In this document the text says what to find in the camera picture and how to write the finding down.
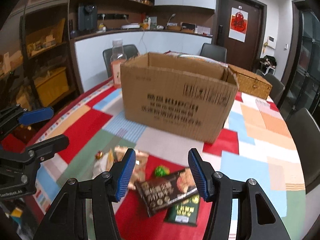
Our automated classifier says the gold fortune biscuit packet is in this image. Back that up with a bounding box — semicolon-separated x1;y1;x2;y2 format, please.
114;146;149;190

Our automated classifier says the white silver snack pouch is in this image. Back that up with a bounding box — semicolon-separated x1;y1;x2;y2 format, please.
93;149;114;178

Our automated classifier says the foil candy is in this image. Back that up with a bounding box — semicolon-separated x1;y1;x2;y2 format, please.
95;151;104;160

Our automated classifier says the green lollipop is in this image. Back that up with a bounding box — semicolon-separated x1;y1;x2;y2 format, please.
153;165;170;178

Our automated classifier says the black cracker packet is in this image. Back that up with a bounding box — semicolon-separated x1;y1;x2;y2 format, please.
135;167;198;217

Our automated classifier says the green cracker packet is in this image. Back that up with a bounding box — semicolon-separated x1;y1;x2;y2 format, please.
164;194;200;227

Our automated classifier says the colourful patchwork tablecloth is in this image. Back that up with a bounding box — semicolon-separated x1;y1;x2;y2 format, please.
25;81;306;239

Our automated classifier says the brown cardboard box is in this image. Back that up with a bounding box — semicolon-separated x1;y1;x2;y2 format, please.
120;53;239;143

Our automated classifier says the woven wicker basket box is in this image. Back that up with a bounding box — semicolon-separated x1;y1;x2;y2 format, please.
228;64;272;100

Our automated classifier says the dark chair right near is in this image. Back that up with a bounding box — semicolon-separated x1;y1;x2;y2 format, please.
286;108;320;193

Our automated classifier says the dark chair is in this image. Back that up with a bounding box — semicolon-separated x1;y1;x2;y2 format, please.
255;69;285;105
286;108;320;193
102;44;140;78

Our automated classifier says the dark chair right far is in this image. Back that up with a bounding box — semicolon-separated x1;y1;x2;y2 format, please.
255;69;285;105

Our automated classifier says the black coffee machine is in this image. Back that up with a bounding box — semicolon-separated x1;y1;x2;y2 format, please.
78;4;98;31

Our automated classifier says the dark chair left side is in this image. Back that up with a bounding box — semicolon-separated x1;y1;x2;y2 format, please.
102;44;140;78

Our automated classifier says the dark wooden door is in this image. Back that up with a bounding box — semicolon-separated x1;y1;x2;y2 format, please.
215;0;267;71

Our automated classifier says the red fu door poster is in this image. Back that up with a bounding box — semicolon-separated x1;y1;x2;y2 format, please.
228;6;248;43

